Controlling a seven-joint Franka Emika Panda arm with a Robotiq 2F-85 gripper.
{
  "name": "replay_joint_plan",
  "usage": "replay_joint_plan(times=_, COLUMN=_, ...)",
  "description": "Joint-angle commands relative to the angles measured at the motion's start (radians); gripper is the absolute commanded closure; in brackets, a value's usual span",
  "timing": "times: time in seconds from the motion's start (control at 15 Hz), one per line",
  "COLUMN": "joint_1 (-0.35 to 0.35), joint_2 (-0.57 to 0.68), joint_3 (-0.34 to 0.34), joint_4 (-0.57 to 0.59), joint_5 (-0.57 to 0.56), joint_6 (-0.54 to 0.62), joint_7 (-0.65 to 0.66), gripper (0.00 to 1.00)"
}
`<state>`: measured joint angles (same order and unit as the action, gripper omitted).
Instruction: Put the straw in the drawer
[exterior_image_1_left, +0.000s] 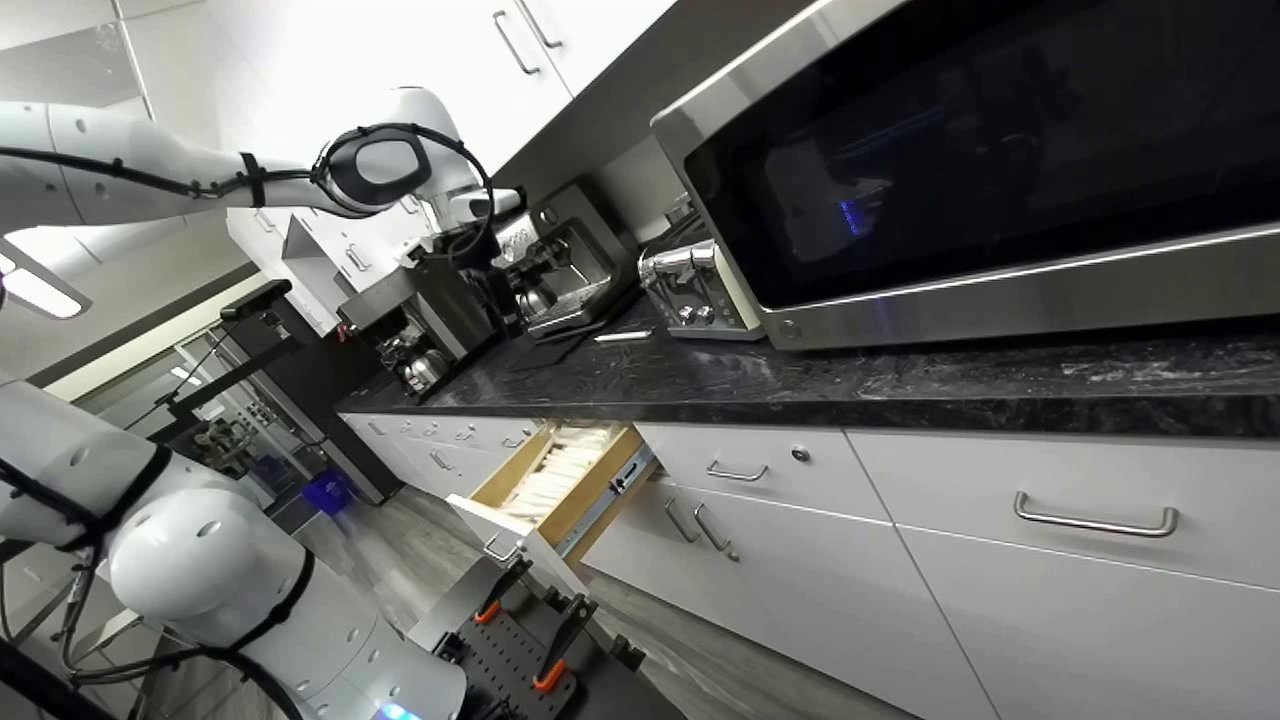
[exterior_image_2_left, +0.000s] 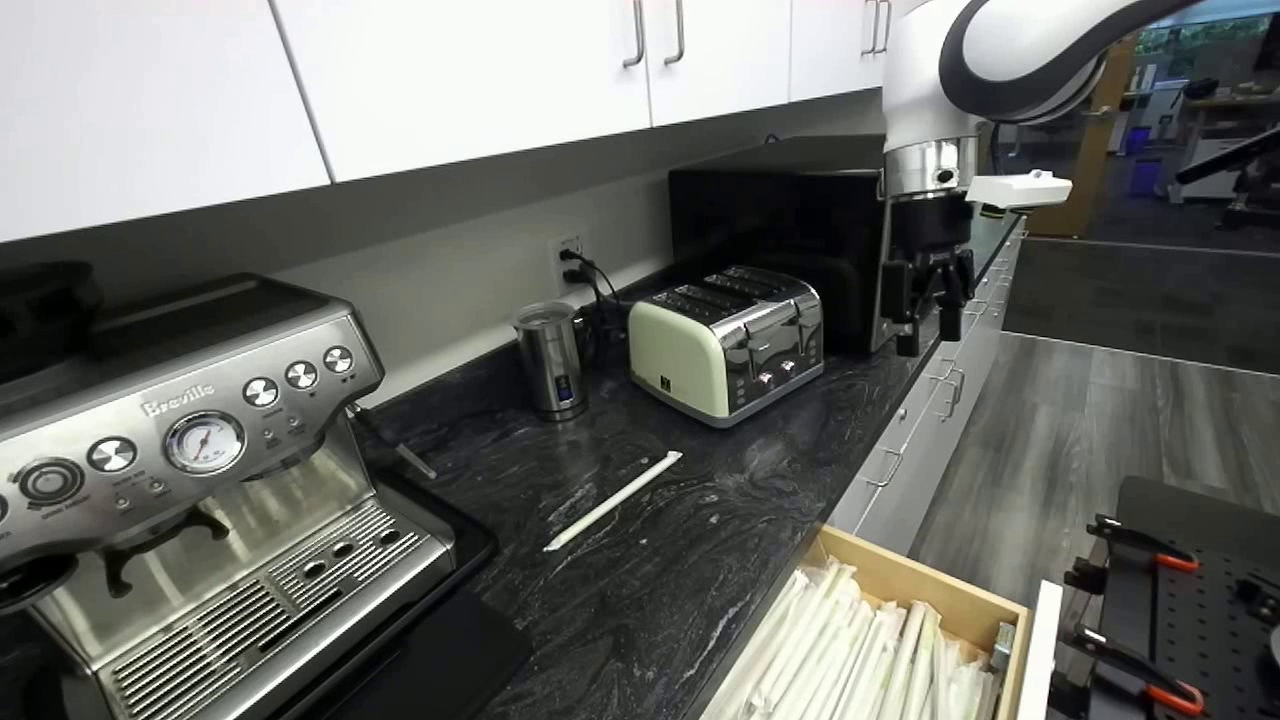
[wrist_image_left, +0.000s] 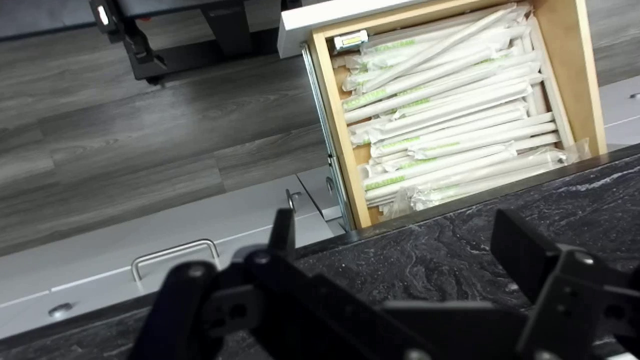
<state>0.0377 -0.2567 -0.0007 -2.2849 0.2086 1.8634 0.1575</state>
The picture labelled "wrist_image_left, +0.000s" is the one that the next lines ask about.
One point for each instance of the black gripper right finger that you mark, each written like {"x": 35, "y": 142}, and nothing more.
{"x": 526, "y": 256}

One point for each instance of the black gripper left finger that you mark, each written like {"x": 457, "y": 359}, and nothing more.
{"x": 283, "y": 230}

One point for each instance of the paper-wrapped white straw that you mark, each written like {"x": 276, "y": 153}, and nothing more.
{"x": 467, "y": 171}
{"x": 441, "y": 82}
{"x": 452, "y": 111}
{"x": 467, "y": 150}
{"x": 467, "y": 132}
{"x": 441, "y": 46}

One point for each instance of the white drawer front with keyhole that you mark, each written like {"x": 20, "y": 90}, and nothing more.
{"x": 621, "y": 123}
{"x": 100, "y": 303}

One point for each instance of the open wooden drawer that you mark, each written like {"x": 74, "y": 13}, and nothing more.
{"x": 573, "y": 73}

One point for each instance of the round metal keyhole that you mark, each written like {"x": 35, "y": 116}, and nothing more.
{"x": 634, "y": 94}
{"x": 60, "y": 311}

